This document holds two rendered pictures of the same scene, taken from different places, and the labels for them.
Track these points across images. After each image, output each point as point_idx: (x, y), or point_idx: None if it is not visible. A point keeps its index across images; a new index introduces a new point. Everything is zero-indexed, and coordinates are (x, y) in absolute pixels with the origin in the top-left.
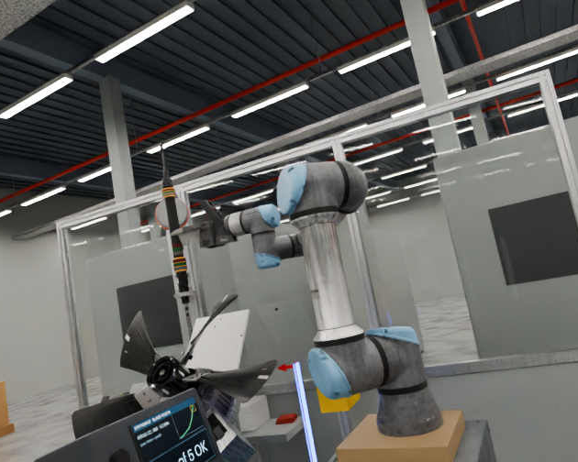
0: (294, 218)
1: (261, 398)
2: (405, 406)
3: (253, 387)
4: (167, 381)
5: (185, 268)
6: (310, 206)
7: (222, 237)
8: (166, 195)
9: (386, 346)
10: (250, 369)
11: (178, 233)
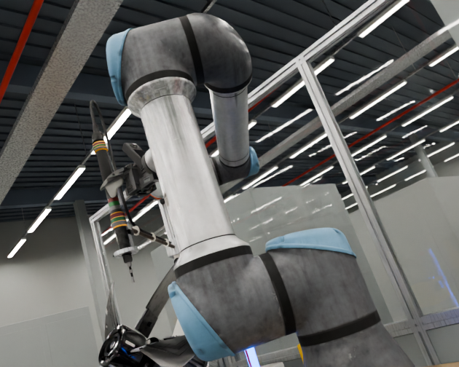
0: (127, 103)
1: (275, 365)
2: (331, 363)
3: (189, 352)
4: (112, 355)
5: (122, 223)
6: (135, 77)
7: (145, 178)
8: (95, 150)
9: (284, 262)
10: None
11: (104, 185)
